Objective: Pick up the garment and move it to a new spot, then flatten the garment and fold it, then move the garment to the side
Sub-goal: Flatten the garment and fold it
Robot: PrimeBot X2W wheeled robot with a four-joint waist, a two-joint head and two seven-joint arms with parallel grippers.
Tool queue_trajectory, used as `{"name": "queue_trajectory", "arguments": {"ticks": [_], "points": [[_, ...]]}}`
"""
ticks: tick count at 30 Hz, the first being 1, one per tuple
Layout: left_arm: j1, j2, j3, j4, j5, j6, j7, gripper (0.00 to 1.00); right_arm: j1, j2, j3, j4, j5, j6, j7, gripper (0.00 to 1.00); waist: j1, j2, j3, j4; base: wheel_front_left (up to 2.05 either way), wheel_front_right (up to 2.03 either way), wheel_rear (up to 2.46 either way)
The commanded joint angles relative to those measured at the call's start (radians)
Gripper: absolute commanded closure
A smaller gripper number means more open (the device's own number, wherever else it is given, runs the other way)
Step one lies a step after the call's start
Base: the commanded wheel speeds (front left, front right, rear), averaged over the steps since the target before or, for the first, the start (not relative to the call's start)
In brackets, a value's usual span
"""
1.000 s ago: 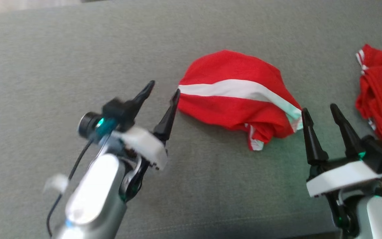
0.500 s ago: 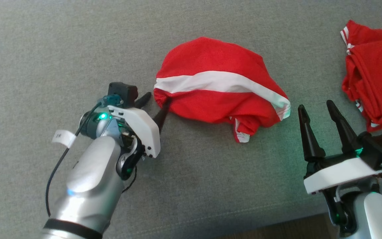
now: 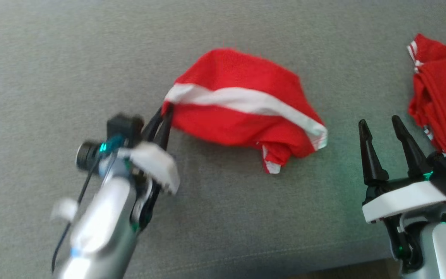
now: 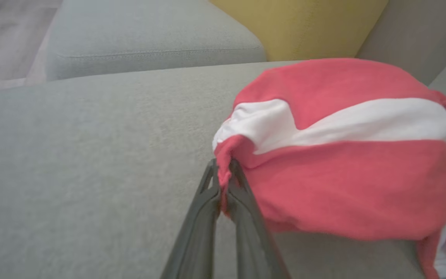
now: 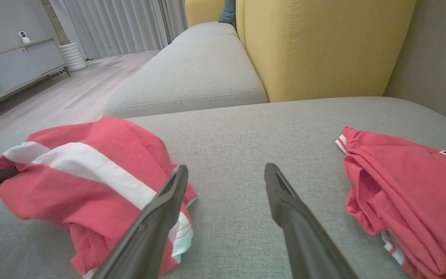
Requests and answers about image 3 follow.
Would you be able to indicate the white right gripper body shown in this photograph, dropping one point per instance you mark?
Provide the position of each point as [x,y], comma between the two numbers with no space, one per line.
[405,199]

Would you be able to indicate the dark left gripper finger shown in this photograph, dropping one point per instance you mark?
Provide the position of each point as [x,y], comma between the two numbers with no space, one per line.
[165,131]
[152,128]

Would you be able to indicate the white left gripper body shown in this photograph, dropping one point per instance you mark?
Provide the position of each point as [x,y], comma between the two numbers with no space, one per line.
[155,164]

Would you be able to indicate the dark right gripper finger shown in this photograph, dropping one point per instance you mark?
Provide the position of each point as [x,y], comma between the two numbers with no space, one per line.
[414,159]
[372,162]

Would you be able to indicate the red white-sleeved jersey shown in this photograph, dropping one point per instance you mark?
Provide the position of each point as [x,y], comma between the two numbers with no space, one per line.
[445,104]

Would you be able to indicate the red shorts with white stripe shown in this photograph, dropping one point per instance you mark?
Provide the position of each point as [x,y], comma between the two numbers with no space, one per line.
[238,116]

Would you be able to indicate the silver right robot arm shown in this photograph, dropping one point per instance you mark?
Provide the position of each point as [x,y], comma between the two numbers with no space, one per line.
[443,248]

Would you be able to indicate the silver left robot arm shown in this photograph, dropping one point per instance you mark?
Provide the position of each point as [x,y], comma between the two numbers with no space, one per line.
[103,228]

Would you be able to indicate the grey sofa seat cushion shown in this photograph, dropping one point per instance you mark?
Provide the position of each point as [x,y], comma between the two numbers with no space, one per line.
[223,217]

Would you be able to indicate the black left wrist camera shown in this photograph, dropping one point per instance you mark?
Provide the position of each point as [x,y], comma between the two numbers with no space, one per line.
[124,128]

